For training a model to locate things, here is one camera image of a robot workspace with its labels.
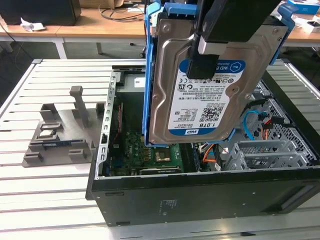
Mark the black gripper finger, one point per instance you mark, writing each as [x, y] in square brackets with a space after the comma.
[232, 20]

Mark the hard disk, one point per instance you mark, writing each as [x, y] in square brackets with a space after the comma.
[200, 105]

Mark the blue white carton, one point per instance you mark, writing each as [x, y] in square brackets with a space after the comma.
[310, 10]

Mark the grey power supply unit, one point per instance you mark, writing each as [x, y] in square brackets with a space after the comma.
[130, 105]

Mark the brown cardboard box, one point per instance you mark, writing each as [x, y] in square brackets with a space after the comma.
[100, 3]

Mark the installed RAM stick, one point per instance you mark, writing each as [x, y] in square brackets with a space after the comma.
[195, 157]

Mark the black RAM slot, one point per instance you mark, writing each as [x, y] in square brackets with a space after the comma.
[185, 157]

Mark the gold chipset heatsink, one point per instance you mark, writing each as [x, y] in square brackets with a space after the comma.
[163, 156]

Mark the black case fan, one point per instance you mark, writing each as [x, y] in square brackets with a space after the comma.
[115, 122]

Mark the green motherboard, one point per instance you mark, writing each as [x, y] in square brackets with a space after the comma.
[135, 152]

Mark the black graphics card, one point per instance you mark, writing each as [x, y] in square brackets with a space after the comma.
[160, 171]

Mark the black PC case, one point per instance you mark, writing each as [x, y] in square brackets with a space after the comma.
[200, 200]

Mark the grey parts rack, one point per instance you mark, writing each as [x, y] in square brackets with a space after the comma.
[70, 120]

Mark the large black box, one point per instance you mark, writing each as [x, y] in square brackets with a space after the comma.
[37, 11]

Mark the crumpled white paper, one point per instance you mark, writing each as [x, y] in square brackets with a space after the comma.
[32, 25]

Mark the silver CPU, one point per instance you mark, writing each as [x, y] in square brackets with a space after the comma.
[47, 133]

